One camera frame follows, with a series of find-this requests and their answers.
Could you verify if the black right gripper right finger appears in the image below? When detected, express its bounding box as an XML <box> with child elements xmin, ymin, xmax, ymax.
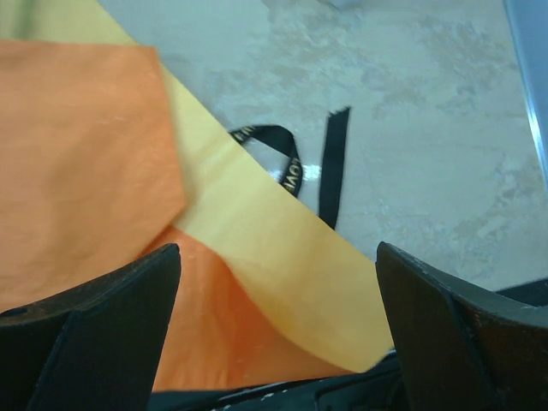
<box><xmin>376</xmin><ymin>242</ymin><xmax>547</xmax><ymax>410</ymax></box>

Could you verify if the orange wrapping paper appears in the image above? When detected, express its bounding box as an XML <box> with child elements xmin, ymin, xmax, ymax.
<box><xmin>1</xmin><ymin>1</ymin><xmax>393</xmax><ymax>390</ymax></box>

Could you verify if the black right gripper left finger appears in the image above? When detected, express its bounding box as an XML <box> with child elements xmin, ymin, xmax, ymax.
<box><xmin>1</xmin><ymin>244</ymin><xmax>181</xmax><ymax>410</ymax></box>

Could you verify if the black printed ribbon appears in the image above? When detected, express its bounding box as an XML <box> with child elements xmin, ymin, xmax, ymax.
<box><xmin>229</xmin><ymin>106</ymin><xmax>351</xmax><ymax>229</ymax></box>

